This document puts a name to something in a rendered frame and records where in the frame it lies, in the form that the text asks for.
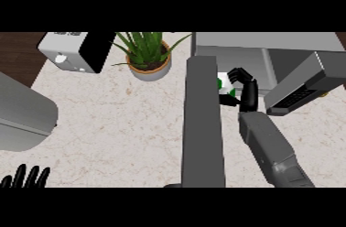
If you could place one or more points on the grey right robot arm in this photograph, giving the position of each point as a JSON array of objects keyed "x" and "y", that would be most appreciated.
[{"x": 270, "y": 148}]

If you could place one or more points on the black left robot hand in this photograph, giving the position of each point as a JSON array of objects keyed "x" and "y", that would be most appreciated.
[{"x": 27, "y": 177}]

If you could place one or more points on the grey microwave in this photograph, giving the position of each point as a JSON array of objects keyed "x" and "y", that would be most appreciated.
[{"x": 276, "y": 70}]

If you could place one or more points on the rounded grey appliance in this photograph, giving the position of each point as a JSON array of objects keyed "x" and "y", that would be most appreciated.
[{"x": 23, "y": 114}]

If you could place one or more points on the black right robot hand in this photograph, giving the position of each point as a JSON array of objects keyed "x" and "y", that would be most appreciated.
[{"x": 249, "y": 93}]

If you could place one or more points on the white and black toaster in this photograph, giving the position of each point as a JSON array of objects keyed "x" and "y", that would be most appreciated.
[{"x": 76, "y": 50}]

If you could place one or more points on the white and green milk carton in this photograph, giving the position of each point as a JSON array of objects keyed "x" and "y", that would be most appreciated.
[{"x": 224, "y": 84}]

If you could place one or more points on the green potted plant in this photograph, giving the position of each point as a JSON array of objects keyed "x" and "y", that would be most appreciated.
[{"x": 147, "y": 55}]

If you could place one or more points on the dark grey microwave door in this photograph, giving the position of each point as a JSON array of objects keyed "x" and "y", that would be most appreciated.
[{"x": 203, "y": 124}]

